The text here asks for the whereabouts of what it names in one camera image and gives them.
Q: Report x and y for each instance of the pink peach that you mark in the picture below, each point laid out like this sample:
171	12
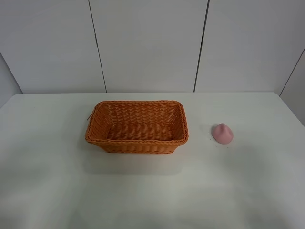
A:
222	134

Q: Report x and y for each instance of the orange woven plastic basket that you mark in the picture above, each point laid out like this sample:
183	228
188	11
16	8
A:
143	127

